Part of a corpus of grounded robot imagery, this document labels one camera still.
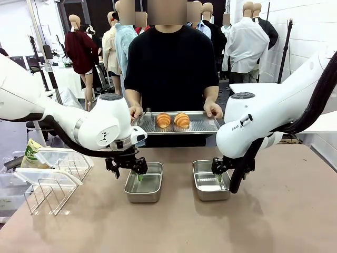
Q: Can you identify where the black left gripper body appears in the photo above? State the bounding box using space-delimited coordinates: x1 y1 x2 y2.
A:
110 147 140 170

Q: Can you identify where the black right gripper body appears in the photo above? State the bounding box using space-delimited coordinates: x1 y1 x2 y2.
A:
223 155 239 173

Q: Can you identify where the rectangular steel container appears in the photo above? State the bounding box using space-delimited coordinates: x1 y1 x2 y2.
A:
192 160 232 202
124 162 164 203

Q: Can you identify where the perforated metal baking tray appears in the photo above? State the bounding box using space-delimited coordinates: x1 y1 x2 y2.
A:
131 110 221 135

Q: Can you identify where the golden croissant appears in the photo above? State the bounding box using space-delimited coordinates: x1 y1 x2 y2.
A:
174 112 191 129
156 112 172 129

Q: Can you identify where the clear plastic container lid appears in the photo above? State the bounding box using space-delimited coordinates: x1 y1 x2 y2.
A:
14 168 83 188
34 147 95 169

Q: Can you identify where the person's left forearm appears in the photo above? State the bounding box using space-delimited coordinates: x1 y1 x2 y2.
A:
202 85 220 106

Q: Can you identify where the person's right forearm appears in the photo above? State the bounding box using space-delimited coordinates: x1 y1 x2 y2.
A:
125 88 143 109

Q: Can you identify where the person's right hand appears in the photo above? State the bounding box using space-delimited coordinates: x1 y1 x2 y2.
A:
128 105 144 123

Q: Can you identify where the person's left hand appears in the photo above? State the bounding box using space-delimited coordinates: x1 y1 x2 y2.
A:
203 102 225 120

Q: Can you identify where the white background table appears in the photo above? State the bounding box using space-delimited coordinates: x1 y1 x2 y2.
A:
229 82 288 99

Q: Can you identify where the black office chair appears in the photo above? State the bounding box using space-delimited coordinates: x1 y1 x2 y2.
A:
25 120 57 141

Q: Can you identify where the yellow green snack bag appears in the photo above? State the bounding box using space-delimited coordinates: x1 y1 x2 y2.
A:
20 138 49 169

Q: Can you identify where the grey stand pole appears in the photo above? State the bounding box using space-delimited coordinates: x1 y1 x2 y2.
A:
42 44 64 105

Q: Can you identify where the person in black t-shirt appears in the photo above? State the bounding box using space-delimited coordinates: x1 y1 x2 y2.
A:
123 23 221 148

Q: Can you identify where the clear plastic storage bin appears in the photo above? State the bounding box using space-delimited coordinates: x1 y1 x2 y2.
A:
0 172 34 211

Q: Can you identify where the mannequin in beige shirt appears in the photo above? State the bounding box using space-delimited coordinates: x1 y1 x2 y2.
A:
102 12 123 97

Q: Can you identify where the mannequin in light blue shirt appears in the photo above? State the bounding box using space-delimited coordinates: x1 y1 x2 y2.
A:
115 0 139 106

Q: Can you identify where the black tripod stand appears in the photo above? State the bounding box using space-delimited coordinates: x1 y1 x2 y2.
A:
277 18 294 84

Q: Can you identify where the mannequin in white shirt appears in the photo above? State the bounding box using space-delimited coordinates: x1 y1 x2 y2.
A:
221 1 271 85

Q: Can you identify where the mannequin in black clothes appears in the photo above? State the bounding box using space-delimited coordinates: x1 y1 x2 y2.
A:
201 2 227 80

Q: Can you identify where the mannequin in black jacket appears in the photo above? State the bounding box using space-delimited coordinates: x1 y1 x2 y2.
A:
252 2 279 51

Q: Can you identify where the mannequin in pale blue collar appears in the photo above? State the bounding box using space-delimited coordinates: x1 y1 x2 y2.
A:
188 21 212 40

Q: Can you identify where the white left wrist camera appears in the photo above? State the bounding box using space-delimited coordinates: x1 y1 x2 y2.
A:
131 125 148 145

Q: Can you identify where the metal wire lid rack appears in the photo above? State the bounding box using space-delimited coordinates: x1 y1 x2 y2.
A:
23 155 93 216

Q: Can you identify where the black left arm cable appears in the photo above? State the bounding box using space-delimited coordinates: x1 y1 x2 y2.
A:
44 115 140 159

